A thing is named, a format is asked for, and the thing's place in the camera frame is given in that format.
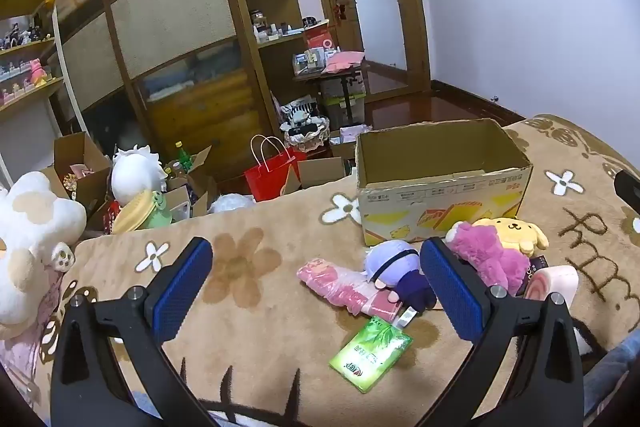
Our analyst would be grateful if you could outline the dark purple packet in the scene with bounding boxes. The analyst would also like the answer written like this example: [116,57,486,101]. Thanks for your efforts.
[522,256,551,298]

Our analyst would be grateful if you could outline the blue cloth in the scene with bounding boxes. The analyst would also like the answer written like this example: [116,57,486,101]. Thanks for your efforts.
[582,337,640,427]

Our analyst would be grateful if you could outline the pink printed cloth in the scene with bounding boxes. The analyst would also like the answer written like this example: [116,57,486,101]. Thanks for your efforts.
[0,292,63,405]

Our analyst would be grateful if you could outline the wooden wardrobe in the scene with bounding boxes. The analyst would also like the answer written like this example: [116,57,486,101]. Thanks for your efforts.
[30,0,273,178]

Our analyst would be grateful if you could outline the purple haired doll plush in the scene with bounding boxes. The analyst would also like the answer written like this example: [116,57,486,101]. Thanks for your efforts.
[364,241,438,328]

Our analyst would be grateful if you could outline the green glass bottle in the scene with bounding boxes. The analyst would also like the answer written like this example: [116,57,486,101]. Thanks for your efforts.
[175,141,193,172]

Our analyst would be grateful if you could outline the green and yellow frog plush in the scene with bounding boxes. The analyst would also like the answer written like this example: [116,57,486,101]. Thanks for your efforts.
[111,189,173,235]

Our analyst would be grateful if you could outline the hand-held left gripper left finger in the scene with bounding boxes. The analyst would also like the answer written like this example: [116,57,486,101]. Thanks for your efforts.
[50,236,221,427]

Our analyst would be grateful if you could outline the pink bear plush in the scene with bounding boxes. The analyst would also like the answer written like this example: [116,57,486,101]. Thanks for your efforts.
[445,222,532,297]

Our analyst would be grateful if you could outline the green tissue packet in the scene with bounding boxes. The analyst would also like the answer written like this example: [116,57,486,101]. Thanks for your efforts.
[329,316,413,393]

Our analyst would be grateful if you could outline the wooden corner shelf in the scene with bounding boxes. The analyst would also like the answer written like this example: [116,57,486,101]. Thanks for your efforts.
[220,0,341,132]

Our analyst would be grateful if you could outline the plastic storage box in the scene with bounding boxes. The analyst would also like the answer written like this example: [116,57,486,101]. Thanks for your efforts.
[320,77,368,128]

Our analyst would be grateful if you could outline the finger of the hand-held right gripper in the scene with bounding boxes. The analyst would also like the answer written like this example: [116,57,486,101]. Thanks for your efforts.
[614,169,640,210]

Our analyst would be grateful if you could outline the small cardboard box with items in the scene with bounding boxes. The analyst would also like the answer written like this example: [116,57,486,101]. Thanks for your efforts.
[330,124,373,146]

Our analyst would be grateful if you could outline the red paper gift bag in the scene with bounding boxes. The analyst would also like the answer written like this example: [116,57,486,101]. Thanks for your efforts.
[244,134,307,202]

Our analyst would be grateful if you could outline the large cream white plush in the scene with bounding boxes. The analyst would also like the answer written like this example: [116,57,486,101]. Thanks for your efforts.
[0,171,88,340]

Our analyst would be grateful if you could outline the red box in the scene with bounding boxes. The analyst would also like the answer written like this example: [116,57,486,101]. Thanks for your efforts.
[303,24,337,55]

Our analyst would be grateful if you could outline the small wooden side table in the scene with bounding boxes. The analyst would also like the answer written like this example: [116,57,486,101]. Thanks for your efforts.
[292,62,371,128]

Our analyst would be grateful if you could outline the yellow dog plush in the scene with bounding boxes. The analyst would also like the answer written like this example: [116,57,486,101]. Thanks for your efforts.
[472,216,550,257]

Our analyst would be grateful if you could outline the white haired doll plush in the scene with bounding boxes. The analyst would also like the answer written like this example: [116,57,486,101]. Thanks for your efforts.
[110,144,163,208]

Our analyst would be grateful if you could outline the pink white roll cake plush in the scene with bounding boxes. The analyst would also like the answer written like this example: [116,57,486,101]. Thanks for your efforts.
[524,266,580,303]

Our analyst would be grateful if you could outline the display shelf with figures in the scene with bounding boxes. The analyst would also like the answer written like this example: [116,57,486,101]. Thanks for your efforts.
[0,0,88,188]

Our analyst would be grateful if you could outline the white fluffy plush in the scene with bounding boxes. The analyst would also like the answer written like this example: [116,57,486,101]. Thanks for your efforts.
[207,193,256,215]

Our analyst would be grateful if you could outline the pink parcel bag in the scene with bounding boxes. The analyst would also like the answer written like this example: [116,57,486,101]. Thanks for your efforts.
[320,51,367,75]

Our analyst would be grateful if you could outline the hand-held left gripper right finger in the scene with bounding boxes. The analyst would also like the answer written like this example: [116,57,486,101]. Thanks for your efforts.
[419,236,586,427]

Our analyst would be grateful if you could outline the cardboard box yellow print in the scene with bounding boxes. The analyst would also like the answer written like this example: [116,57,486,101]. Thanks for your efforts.
[354,118,535,248]

